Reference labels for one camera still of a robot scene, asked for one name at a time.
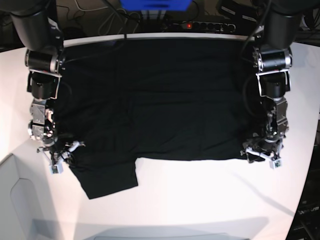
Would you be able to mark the black power strip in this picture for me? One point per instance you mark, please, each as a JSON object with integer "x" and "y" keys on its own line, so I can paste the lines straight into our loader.
{"x": 202, "y": 27}

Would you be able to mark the black T-shirt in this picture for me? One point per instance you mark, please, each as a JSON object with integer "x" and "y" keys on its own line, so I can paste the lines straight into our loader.
{"x": 164, "y": 99}

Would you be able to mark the blue plastic box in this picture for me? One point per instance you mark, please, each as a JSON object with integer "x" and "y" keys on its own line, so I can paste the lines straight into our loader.
{"x": 157, "y": 5}

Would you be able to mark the wrist camera at image left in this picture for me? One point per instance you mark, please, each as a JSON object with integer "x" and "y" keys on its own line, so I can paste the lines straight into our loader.
{"x": 56, "y": 168}

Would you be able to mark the white box at left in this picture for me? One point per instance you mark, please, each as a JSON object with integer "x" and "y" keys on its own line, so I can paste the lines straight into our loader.
{"x": 26, "y": 212}

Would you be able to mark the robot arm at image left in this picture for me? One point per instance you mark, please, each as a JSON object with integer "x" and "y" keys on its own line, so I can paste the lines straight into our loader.
{"x": 36, "y": 24}

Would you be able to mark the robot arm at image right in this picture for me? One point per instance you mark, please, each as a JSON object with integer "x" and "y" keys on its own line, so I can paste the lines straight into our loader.
{"x": 272, "y": 57}

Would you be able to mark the wrist camera at image right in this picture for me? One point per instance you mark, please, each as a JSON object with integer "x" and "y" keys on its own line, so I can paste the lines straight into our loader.
{"x": 275, "y": 163}

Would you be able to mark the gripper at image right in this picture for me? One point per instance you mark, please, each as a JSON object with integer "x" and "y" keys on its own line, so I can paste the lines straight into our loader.
{"x": 262, "y": 148}

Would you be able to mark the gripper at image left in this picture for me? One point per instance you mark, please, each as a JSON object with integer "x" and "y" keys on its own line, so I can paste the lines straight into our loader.
{"x": 55, "y": 153}

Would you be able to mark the wrist camera at image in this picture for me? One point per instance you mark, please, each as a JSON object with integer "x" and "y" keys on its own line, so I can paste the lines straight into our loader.
{"x": 275, "y": 163}
{"x": 56, "y": 168}

